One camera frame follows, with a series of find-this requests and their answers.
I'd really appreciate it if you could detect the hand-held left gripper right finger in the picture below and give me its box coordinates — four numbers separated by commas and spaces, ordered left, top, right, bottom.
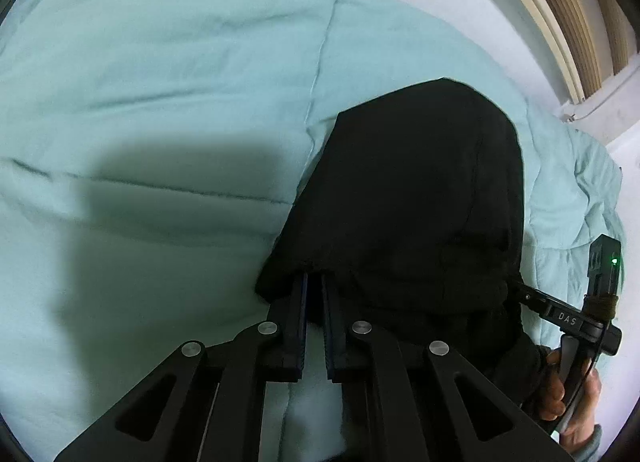
319, 273, 576, 462

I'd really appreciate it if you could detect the black hooded jacket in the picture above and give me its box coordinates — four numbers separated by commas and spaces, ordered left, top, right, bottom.
255, 79, 556, 393

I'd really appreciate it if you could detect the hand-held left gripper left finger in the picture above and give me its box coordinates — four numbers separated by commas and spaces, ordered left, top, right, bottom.
52, 273, 309, 462

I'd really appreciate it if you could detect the person's right forearm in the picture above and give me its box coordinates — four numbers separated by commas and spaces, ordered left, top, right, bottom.
570, 424, 604, 462

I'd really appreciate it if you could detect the person's right hand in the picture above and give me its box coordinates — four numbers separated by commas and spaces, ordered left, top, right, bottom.
542, 348, 602, 448

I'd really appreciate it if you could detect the wooden slatted headboard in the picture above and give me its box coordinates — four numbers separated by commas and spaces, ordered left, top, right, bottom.
467, 0, 640, 102

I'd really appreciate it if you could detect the teal quilted blanket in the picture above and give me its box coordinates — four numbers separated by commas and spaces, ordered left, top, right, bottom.
0, 0, 626, 462

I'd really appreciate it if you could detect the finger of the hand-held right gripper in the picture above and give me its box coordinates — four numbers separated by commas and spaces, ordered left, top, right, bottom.
507, 278, 554, 319

